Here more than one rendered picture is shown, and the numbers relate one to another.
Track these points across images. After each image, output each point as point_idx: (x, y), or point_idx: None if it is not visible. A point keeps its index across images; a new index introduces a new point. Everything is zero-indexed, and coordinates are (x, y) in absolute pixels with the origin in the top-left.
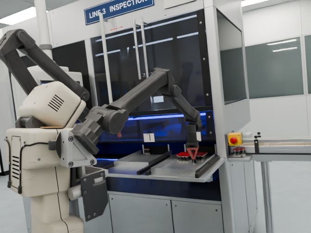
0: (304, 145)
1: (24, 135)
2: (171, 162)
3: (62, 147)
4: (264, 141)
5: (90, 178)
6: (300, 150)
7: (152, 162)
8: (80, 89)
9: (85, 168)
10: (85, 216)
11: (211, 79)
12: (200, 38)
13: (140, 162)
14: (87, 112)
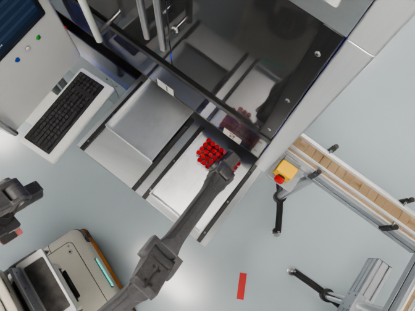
0: (367, 211)
1: None
2: (186, 155)
3: None
4: (327, 174)
5: None
6: (359, 209)
7: (160, 155)
8: (11, 208)
9: (51, 287)
10: None
11: (285, 126)
12: (299, 73)
13: (141, 153)
14: (37, 193)
